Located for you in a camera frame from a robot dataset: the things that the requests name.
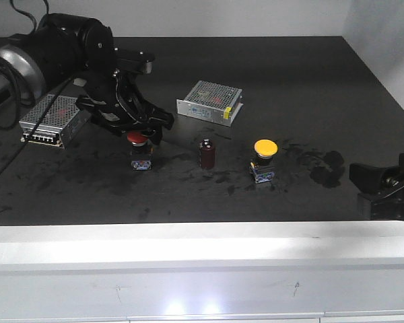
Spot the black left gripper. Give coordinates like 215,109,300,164
76,46,174,145

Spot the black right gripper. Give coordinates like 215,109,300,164
349,153,404,221

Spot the red mushroom push button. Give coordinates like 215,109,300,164
127,131,153,170

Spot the yellow mushroom push button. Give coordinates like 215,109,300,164
249,139,278,184

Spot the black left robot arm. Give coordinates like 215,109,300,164
0,13,174,145

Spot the right dark brown capacitor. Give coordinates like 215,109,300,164
199,139,216,170

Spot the right metal mesh power supply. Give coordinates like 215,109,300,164
176,81,243,127

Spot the metal mesh power supply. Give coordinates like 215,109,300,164
176,81,243,127
19,94,91,149

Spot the left metal mesh power supply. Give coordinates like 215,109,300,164
19,94,91,149

